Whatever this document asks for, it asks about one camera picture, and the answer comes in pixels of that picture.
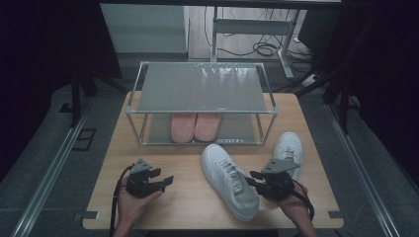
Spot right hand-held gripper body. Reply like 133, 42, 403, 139
260, 158, 300, 200

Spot person's right hand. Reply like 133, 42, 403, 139
273, 182, 310, 221

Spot white desk frame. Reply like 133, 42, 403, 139
210, 6, 300, 80

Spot metal floor rail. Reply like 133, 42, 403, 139
9, 98, 95, 237
324, 103, 401, 237

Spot black floor cable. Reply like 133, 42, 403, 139
203, 6, 261, 57

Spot white cabinet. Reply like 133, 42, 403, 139
100, 3, 191, 53

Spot white sneaker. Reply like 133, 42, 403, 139
201, 143, 260, 222
272, 131, 304, 182

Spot dark curtain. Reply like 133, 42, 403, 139
0, 0, 124, 181
329, 0, 419, 186

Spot coiled black cable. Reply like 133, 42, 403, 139
251, 40, 282, 58

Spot right hand-held gripper cable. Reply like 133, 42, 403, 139
291, 189, 315, 221

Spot hand-held gripper cable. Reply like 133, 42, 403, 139
109, 163, 136, 237
291, 189, 315, 221

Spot person's left hand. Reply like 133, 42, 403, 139
117, 186, 162, 228

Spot white power strip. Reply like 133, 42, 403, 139
300, 73, 321, 88

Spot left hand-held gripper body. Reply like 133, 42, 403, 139
126, 158, 164, 199

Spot pink slipper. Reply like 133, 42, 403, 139
194, 113, 222, 142
170, 113, 198, 144

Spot left hand-held gripper cable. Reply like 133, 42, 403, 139
109, 163, 136, 237

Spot black metal stand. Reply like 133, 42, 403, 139
58, 65, 98, 127
324, 19, 364, 134

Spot metal shoe rack grey shelves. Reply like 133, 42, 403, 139
125, 60, 280, 146

